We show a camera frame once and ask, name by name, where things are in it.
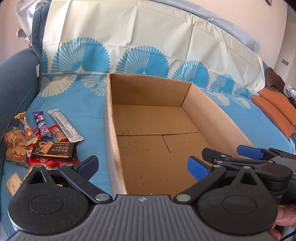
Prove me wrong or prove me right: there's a red chips snack bag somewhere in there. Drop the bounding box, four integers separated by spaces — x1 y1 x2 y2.
26 129 82 169

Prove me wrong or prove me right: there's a beige cracker packet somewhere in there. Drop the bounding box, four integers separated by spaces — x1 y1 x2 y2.
6 172 23 196

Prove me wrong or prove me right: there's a brown cardboard box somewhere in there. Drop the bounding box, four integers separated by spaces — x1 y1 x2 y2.
104 73 251 196

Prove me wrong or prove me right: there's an orange cushion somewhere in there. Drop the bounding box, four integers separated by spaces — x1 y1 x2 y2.
250 88 296 138

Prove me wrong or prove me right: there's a yellow cone snack packet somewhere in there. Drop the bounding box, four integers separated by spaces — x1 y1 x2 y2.
15 112 38 146

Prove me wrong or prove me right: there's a clear bag of cookies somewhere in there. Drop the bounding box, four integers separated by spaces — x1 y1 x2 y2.
4 128 29 168

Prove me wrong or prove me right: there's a purple snack bar wrapper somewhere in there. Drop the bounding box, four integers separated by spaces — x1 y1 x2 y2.
32 111 53 139

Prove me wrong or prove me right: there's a brown blanket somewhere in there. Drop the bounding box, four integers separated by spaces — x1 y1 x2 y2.
265 67 285 93

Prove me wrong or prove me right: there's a blue white patterned cover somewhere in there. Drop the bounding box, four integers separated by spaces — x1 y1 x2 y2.
1 1 295 240

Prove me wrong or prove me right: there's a silver stick snack packet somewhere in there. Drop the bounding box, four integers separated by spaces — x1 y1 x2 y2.
48 109 84 143

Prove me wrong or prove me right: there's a person's right hand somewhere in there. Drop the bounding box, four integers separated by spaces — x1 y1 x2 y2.
270 204 296 240

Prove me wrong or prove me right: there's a black chocolate biscuit packet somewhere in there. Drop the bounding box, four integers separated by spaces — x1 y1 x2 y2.
32 140 77 161

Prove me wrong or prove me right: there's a grey wall switch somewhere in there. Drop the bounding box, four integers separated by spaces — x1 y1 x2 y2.
282 59 289 66

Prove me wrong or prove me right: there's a blue fabric sofa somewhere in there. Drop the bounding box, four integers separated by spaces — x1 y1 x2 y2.
0 2 50 144

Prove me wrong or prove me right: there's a small red candy packet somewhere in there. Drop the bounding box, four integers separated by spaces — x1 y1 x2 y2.
48 124 67 142

